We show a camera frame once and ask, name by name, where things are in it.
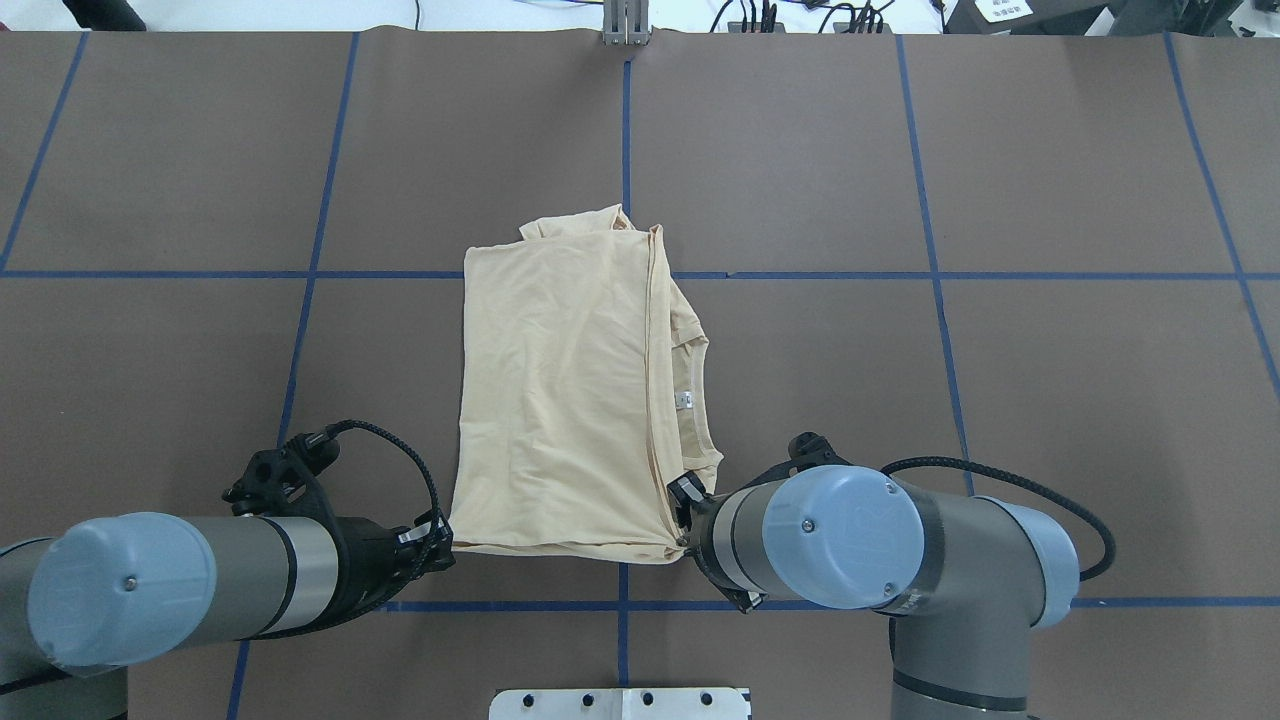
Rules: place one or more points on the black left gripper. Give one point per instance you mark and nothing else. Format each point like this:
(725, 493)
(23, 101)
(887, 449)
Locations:
(368, 562)

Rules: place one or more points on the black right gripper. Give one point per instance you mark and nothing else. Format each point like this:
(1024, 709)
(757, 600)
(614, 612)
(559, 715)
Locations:
(703, 532)

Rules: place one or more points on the cream long-sleeve graphic shirt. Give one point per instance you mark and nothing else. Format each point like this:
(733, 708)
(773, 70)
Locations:
(582, 394)

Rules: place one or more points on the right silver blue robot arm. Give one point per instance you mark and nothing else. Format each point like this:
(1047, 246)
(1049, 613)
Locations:
(965, 581)

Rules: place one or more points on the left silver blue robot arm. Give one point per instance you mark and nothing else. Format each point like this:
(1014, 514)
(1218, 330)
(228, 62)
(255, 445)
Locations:
(80, 609)

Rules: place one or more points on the black brown box device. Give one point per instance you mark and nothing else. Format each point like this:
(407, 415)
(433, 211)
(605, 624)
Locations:
(1051, 18)

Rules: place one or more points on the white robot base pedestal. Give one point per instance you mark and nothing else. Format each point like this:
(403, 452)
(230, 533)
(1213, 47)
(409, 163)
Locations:
(623, 703)

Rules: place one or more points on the aluminium frame post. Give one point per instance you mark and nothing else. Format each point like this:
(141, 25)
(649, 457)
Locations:
(626, 22)

